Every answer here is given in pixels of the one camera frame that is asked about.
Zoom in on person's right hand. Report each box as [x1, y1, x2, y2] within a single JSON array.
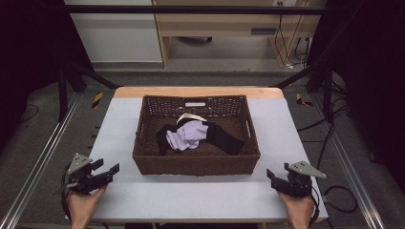
[[276, 190, 316, 225]]

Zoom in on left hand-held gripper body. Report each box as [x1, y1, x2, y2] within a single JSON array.
[[62, 153, 110, 196]]

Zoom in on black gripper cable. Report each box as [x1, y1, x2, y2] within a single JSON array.
[[309, 186, 321, 225], [60, 162, 74, 221]]

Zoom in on black curtain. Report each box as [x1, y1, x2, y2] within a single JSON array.
[[0, 0, 96, 151], [307, 0, 405, 192]]

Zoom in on black metal stand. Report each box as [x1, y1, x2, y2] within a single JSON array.
[[268, 60, 335, 124], [56, 60, 123, 123]]

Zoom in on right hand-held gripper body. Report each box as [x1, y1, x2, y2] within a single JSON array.
[[270, 160, 328, 199]]

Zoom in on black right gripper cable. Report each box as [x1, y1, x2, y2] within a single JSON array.
[[309, 186, 321, 225]]

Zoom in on black sock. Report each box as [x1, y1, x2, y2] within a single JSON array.
[[155, 120, 245, 157]]

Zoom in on black metal frame bar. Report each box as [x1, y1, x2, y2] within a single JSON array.
[[65, 4, 332, 15]]

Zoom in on aluminium floor rail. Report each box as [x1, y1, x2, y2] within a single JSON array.
[[0, 92, 82, 229], [309, 94, 388, 229]]

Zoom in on light purple sock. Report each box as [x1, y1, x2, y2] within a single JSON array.
[[165, 119, 209, 152]]

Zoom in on brown wicker basket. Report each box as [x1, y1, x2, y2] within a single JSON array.
[[132, 94, 262, 177]]

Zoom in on hanging desk cables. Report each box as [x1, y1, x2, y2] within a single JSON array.
[[273, 0, 312, 71]]

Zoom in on beige cloth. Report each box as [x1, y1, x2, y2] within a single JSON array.
[[176, 112, 208, 126]]

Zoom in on person's left hand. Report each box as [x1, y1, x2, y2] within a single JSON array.
[[66, 185, 108, 223]]

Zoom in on white cabinet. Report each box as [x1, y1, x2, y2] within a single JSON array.
[[63, 0, 164, 64]]

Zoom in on black floor cable loop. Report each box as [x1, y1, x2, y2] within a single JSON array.
[[322, 185, 359, 214]]

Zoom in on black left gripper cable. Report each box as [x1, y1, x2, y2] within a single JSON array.
[[60, 162, 74, 221]]

